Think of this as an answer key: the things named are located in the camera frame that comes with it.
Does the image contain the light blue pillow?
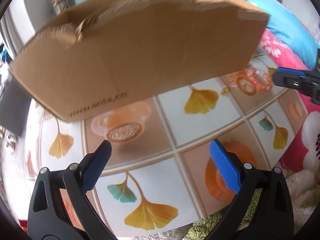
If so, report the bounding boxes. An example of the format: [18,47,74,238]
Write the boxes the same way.
[247,0,319,70]

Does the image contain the green shaggy rug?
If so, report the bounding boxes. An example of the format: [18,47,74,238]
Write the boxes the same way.
[183,189,261,239]

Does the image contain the pink floral blanket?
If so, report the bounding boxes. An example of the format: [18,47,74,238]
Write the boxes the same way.
[259,29,319,172]

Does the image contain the brown cardboard box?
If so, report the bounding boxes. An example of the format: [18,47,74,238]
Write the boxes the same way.
[10,0,268,122]

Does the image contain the pink orange bead bracelet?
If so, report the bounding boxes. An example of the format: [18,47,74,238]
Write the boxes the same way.
[244,67,274,92]

